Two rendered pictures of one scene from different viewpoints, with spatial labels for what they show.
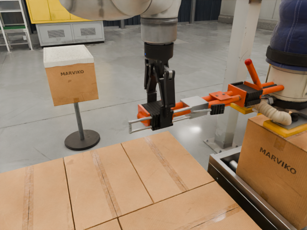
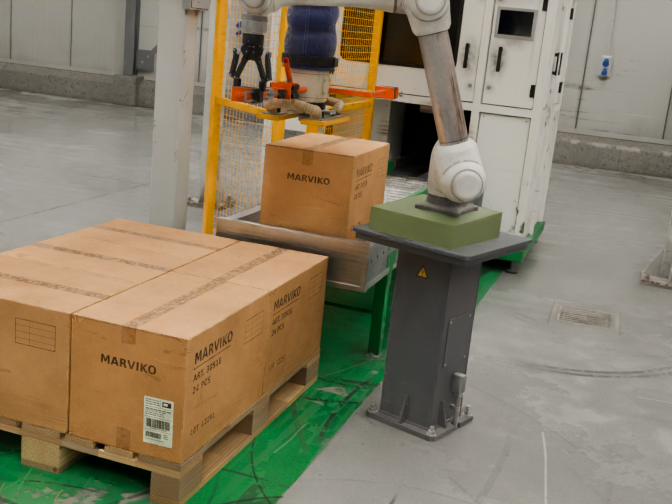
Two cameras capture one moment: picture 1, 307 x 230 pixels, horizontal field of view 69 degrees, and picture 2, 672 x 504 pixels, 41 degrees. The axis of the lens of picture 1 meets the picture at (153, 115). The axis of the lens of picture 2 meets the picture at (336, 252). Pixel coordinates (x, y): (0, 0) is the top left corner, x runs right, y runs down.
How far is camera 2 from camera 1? 2.79 m
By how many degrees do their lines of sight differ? 46
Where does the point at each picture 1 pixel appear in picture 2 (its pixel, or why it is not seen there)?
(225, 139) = not seen: hidden behind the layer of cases
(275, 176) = (310, 199)
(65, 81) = not seen: outside the picture
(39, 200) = (47, 278)
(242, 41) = (181, 73)
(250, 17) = (187, 36)
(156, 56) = (259, 42)
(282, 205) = (324, 230)
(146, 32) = (254, 24)
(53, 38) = not seen: outside the picture
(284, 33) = (300, 39)
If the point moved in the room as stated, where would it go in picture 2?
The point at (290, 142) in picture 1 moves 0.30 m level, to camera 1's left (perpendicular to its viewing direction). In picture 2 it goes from (317, 151) to (263, 153)
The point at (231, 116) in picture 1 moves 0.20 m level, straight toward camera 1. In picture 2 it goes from (178, 212) to (188, 220)
